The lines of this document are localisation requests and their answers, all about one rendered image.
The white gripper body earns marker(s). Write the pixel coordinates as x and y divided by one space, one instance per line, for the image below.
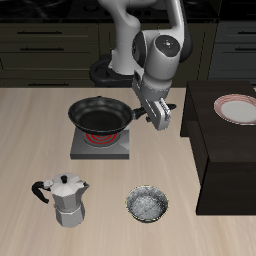
150 100

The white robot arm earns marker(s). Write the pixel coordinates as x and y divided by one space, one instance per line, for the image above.
125 40

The black frying pan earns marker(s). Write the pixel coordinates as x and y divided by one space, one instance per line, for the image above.
100 118

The dark grey stove plate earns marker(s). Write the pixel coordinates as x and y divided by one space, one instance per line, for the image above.
100 150

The white red-rimmed plate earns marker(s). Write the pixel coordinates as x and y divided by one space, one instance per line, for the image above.
238 110

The dark kitchen cupboards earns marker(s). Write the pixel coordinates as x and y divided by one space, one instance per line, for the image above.
66 66

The grey kitchen cupboard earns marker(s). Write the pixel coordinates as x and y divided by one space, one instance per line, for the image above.
233 63

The dark wooden cabinet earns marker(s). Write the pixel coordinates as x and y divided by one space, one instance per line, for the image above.
226 156

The grey speckled bowl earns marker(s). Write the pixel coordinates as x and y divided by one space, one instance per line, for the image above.
146 205

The silver moka pot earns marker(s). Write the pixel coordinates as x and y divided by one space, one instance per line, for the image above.
68 200

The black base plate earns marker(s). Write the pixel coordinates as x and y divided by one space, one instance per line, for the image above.
96 75

